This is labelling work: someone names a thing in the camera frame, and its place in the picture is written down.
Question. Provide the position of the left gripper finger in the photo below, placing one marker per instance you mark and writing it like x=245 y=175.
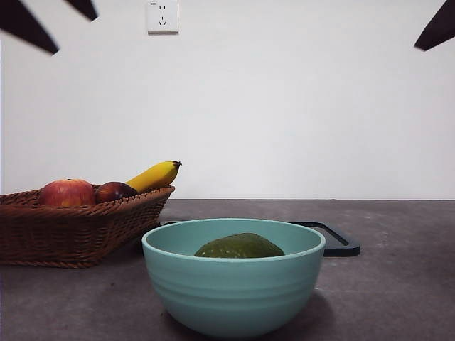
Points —
x=85 y=8
x=25 y=25

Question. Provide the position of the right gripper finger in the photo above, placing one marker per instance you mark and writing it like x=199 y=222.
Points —
x=440 y=30

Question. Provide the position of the green avocado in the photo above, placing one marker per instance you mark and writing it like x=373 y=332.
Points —
x=241 y=247

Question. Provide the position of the teal bowl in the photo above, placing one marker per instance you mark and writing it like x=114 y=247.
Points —
x=231 y=295

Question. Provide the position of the red apple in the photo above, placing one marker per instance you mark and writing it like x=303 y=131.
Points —
x=67 y=193

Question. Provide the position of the yellow banana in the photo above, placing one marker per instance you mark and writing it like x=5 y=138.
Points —
x=156 y=175

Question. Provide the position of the dark red plum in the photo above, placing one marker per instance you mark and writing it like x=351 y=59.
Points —
x=113 y=192

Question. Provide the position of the brown wicker basket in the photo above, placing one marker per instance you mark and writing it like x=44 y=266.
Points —
x=71 y=234

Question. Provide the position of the black tray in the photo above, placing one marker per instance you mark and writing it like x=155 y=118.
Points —
x=341 y=247

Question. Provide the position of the white wall socket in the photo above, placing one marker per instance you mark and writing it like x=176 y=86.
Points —
x=163 y=17

